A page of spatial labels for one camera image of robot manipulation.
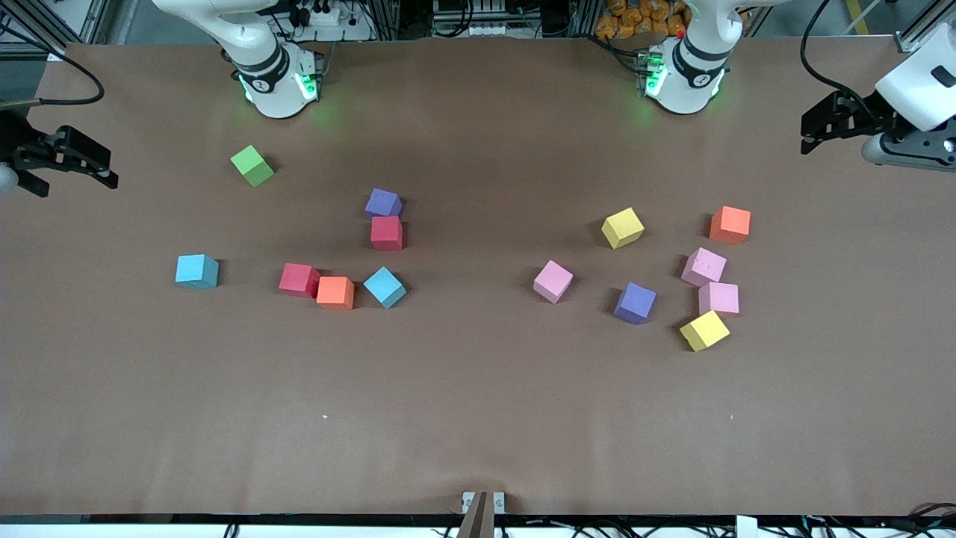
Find yellow foam cube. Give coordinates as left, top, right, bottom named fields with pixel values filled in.
left=601, top=207, right=645, bottom=250
left=679, top=309, right=731, bottom=353

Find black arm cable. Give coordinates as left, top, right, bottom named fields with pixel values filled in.
left=0, top=22, right=105, bottom=105
left=799, top=0, right=863, bottom=102

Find red foam cube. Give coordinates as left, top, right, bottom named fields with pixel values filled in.
left=279, top=263, right=320, bottom=299
left=370, top=216, right=404, bottom=252

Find pink foam cube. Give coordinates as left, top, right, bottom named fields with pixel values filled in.
left=680, top=247, right=727, bottom=288
left=698, top=281, right=740, bottom=319
left=533, top=259, right=574, bottom=304

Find brown table cover sheet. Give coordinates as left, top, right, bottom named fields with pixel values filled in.
left=0, top=37, right=956, bottom=518

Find bag of orange fruits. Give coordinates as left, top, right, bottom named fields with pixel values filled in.
left=595, top=0, right=688, bottom=40

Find aluminium frame profile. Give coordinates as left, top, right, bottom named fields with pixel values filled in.
left=0, top=0, right=113, bottom=61
left=896, top=0, right=956, bottom=53

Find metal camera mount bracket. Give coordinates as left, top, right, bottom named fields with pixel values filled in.
left=457, top=491, right=506, bottom=538

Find aluminium frame post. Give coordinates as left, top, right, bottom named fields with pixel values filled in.
left=571, top=0, right=598, bottom=40
left=373, top=0, right=400, bottom=40

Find orange foam cube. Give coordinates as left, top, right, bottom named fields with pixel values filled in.
left=709, top=205, right=751, bottom=245
left=316, top=276, right=356, bottom=311

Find green foam cube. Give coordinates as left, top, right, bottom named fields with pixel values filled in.
left=230, top=145, right=276, bottom=188

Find purple foam cube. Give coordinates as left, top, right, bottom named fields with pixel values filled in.
left=614, top=282, right=658, bottom=325
left=364, top=188, right=404, bottom=219

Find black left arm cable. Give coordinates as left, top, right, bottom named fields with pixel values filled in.
left=799, top=0, right=863, bottom=102

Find light blue foam cube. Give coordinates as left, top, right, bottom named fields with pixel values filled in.
left=363, top=266, right=408, bottom=309
left=176, top=254, right=220, bottom=290

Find white power strip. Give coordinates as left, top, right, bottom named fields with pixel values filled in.
left=288, top=0, right=374, bottom=43

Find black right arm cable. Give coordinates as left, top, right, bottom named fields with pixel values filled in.
left=0, top=22, right=105, bottom=105

